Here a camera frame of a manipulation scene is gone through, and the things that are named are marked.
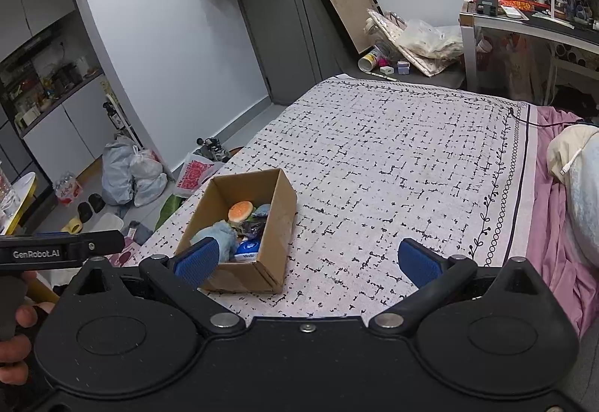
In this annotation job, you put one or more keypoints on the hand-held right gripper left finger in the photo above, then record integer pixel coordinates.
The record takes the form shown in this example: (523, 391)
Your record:
(199, 260)

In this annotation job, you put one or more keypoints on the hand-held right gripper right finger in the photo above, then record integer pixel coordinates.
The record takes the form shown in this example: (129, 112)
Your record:
(419, 262)

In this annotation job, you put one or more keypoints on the grey plush toy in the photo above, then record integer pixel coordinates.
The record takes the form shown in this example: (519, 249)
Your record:
(224, 236)

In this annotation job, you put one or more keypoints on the blue round soft toy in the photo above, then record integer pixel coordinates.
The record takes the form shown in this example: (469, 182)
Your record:
(248, 248)

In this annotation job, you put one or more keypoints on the cardboard box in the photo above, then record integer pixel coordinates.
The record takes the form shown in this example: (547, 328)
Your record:
(276, 243)

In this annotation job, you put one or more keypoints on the blue denim plush toy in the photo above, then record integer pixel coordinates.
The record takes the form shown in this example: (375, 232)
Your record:
(262, 209)

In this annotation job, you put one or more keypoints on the person's left hand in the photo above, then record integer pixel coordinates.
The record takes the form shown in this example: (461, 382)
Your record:
(14, 351)

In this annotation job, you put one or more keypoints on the yellow slipper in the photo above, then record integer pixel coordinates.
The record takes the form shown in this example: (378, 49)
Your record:
(72, 224)

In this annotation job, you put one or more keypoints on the black slipper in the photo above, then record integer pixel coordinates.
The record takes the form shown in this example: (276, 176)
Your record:
(85, 211)
(97, 202)

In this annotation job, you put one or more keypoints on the green leaf mat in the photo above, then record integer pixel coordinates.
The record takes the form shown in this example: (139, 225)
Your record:
(168, 208)

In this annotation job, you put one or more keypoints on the water bottle pack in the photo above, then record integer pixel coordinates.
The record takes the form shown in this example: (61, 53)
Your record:
(68, 189)

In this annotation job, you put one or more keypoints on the burger plush toy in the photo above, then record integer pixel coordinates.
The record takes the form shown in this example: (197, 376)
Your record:
(241, 209)

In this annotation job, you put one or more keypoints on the pink heart print cushion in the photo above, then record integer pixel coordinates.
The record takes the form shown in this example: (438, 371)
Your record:
(124, 255)

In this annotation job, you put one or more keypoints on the red white plastic bag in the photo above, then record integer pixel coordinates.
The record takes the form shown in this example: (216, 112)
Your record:
(194, 173)

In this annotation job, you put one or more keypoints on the grey plastic bag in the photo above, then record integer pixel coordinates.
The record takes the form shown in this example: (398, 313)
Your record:
(117, 178)

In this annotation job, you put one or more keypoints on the white black patterned bed blanket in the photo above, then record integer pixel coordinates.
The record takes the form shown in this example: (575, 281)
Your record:
(397, 159)

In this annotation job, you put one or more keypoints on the black patterned shoes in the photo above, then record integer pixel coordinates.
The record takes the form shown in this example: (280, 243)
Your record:
(213, 149)

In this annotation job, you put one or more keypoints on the brown round mat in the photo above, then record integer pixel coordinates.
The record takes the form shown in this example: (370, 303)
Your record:
(236, 150)

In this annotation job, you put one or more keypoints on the pink bed sheet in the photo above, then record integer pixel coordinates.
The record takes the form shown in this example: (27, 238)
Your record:
(547, 229)

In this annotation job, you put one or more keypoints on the cream plush pillow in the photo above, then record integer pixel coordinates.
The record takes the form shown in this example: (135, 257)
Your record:
(568, 145)

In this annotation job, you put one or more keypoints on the small white box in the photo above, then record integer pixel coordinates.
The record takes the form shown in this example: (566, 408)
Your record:
(386, 70)

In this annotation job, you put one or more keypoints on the small lavender box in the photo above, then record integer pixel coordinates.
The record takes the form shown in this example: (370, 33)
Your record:
(403, 67)

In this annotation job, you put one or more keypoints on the small pink item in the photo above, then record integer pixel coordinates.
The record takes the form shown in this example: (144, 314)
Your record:
(383, 62)

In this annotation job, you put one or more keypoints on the yellow white can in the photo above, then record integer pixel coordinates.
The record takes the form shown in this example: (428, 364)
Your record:
(369, 61)

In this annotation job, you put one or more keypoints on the white desk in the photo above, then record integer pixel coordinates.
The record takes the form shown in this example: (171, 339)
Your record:
(469, 56)

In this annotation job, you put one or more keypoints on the floral beige cloth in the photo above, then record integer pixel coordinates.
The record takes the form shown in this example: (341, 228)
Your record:
(522, 65)

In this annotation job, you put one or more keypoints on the clear plastic bag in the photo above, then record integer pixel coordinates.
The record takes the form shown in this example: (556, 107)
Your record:
(430, 40)

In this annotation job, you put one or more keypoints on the grey door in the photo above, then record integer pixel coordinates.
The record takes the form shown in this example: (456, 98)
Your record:
(290, 42)

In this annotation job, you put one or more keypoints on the patterned cream tote bag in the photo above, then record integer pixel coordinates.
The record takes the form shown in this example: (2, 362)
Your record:
(386, 25)

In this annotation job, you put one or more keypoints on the red flat box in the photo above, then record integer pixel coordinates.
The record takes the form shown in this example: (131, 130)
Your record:
(514, 1)

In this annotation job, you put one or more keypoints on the white grey wall cabinet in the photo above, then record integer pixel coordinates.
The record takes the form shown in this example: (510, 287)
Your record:
(70, 121)

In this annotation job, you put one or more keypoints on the black picture frame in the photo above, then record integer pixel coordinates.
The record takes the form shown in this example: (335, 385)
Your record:
(346, 0)

